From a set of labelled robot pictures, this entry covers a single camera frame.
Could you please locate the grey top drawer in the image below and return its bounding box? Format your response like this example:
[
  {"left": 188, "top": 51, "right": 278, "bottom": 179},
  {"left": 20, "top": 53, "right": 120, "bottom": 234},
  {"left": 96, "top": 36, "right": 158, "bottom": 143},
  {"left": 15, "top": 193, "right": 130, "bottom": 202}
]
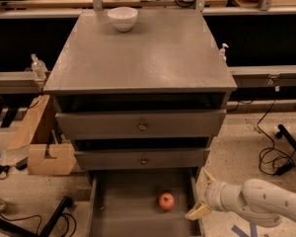
[{"left": 56, "top": 110, "right": 226, "bottom": 140}]

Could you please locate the black stand leg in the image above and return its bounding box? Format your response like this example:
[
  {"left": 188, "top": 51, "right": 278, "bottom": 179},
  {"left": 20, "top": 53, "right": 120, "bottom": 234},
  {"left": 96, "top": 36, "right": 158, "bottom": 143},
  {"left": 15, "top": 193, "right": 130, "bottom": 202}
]
[
  {"left": 277, "top": 124, "right": 296, "bottom": 151},
  {"left": 0, "top": 197, "right": 73, "bottom": 237}
]

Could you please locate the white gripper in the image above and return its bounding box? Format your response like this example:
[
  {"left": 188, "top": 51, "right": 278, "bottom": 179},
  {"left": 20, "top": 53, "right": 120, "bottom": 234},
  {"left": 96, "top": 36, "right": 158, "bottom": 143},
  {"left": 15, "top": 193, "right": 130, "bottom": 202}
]
[{"left": 185, "top": 170, "right": 235, "bottom": 221}]

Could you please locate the black stand leg right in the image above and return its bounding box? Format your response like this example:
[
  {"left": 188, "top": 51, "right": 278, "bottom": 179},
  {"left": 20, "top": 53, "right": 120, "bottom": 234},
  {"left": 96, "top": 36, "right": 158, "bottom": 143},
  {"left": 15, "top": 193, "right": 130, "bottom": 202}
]
[{"left": 277, "top": 124, "right": 296, "bottom": 151}]

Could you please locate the grey bottom drawer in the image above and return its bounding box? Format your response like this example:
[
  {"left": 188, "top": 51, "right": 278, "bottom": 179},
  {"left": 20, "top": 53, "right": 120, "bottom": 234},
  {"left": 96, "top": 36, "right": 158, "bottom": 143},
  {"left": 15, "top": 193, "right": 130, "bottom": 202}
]
[{"left": 86, "top": 168, "right": 205, "bottom": 237}]

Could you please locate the small white pump bottle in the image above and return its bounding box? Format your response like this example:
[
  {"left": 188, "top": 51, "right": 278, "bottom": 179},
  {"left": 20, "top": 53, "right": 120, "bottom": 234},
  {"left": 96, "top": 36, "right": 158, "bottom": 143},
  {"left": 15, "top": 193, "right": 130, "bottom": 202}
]
[{"left": 219, "top": 43, "right": 229, "bottom": 61}]

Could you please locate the white ceramic bowl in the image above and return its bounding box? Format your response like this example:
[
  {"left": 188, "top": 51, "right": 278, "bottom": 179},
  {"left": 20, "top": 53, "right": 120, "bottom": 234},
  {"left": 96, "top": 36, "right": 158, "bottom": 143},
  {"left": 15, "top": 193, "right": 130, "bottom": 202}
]
[{"left": 108, "top": 7, "right": 138, "bottom": 32}]

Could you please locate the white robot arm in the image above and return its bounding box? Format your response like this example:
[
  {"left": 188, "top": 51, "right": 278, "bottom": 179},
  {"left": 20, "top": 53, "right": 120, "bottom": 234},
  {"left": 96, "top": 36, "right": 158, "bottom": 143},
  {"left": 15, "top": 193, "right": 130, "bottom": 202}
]
[{"left": 185, "top": 170, "right": 296, "bottom": 228}]

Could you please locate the grey middle drawer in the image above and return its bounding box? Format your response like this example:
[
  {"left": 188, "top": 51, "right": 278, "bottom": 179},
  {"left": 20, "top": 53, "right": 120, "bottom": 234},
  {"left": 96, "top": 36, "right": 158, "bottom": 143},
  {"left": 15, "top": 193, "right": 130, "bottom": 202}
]
[{"left": 75, "top": 148, "right": 210, "bottom": 171}]

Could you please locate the clear sanitizer bottle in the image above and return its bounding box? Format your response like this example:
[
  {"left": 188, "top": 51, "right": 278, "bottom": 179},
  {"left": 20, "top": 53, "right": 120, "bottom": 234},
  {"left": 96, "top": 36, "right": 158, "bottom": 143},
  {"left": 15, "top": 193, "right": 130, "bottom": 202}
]
[{"left": 31, "top": 53, "right": 47, "bottom": 79}]

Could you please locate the grey drawer cabinet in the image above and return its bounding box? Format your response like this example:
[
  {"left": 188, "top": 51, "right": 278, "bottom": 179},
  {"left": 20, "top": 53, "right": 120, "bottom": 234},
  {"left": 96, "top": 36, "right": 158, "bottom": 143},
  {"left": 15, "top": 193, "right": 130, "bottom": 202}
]
[{"left": 42, "top": 9, "right": 238, "bottom": 183}]

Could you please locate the folded cardboard box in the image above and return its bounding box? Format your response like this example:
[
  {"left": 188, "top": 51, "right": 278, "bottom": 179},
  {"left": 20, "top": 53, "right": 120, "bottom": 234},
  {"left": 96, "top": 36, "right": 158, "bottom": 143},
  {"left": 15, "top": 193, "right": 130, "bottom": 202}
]
[{"left": 28, "top": 144, "right": 76, "bottom": 176}]

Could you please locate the black power cable with adapter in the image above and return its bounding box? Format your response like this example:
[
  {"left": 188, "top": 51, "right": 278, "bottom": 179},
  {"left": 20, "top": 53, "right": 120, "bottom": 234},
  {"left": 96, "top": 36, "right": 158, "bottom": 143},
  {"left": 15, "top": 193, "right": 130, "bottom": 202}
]
[{"left": 256, "top": 79, "right": 296, "bottom": 177}]

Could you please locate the grey drawer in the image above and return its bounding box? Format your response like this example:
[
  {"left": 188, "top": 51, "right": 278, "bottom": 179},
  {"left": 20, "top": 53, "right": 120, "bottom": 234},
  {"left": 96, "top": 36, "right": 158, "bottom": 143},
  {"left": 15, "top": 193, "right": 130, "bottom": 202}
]
[
  {"left": 56, "top": 110, "right": 226, "bottom": 140},
  {"left": 86, "top": 168, "right": 205, "bottom": 237},
  {"left": 75, "top": 148, "right": 210, "bottom": 171}
]

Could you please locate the red apple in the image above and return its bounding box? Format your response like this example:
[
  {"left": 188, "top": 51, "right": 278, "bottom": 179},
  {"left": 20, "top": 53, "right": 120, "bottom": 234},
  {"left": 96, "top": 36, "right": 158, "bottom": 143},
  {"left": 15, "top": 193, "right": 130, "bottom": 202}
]
[{"left": 158, "top": 193, "right": 175, "bottom": 211}]

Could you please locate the black stand leg left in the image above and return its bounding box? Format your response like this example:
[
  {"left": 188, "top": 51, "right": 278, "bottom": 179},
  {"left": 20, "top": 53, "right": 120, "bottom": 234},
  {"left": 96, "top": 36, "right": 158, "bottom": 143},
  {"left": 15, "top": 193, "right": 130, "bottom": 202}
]
[{"left": 0, "top": 197, "right": 73, "bottom": 237}]

